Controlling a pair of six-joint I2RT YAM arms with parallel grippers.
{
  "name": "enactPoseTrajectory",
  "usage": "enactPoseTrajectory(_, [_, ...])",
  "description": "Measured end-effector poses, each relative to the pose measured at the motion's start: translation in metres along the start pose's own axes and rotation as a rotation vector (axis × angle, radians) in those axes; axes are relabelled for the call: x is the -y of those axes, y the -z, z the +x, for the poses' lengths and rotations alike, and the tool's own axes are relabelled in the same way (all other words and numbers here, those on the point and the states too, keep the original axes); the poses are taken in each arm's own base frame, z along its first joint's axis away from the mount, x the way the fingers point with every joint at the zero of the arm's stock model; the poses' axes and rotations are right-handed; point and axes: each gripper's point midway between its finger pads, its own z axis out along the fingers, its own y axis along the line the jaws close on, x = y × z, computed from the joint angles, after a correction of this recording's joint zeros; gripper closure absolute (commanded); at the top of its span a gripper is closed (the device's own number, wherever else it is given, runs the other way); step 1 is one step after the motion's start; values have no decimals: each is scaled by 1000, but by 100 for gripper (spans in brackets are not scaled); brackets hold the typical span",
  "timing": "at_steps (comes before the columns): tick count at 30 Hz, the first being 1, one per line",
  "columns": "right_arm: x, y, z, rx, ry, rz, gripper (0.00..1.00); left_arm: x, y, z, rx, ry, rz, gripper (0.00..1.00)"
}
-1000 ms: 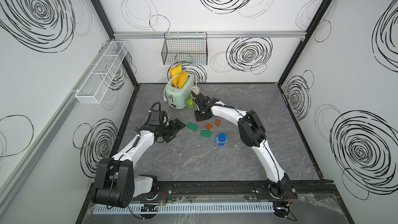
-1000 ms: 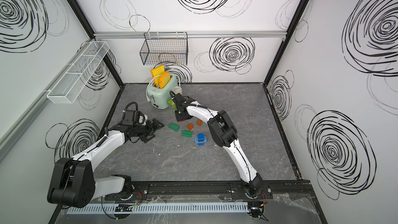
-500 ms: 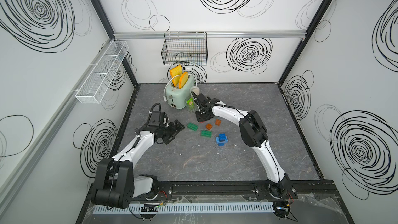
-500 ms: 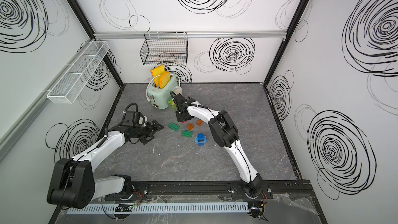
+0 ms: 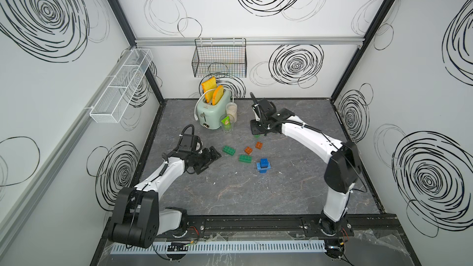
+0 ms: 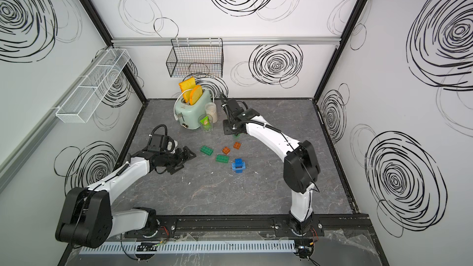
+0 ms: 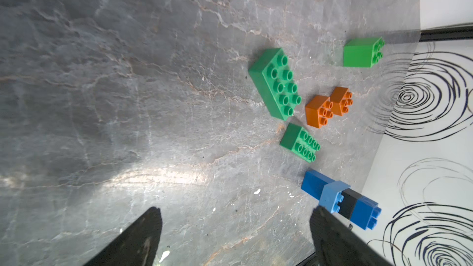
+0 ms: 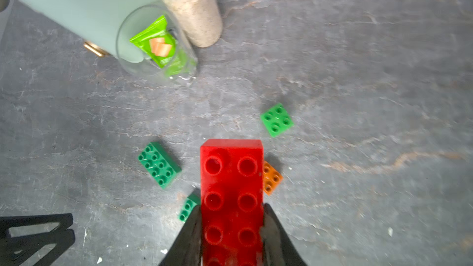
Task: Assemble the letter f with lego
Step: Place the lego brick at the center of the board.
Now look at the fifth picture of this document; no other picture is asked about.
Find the blue square lego brick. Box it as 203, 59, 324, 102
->
259, 158, 270, 169

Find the light blue long lego brick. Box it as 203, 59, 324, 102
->
256, 162, 271, 174

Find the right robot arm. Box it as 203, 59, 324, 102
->
250, 94, 362, 236

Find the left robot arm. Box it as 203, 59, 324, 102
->
108, 124, 222, 248

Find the dark green long lego brick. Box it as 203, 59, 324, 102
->
222, 145, 236, 156

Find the orange lego brick left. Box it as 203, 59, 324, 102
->
245, 147, 253, 155

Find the jar of beige grains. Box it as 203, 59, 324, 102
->
225, 102, 238, 123

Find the clear glass with green packet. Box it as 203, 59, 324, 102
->
220, 115, 234, 134

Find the mint green toaster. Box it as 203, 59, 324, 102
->
193, 88, 234, 130

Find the orange toast slice front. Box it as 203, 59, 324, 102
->
211, 86, 225, 105

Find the yellow toast slice back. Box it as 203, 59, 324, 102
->
202, 76, 218, 104

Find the black wire basket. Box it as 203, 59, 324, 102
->
192, 38, 248, 78

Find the white mesh wall shelf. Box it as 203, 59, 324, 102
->
89, 48, 153, 124

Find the white slotted cable duct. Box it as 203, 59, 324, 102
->
111, 240, 328, 254

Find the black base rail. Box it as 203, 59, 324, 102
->
108, 214, 401, 245

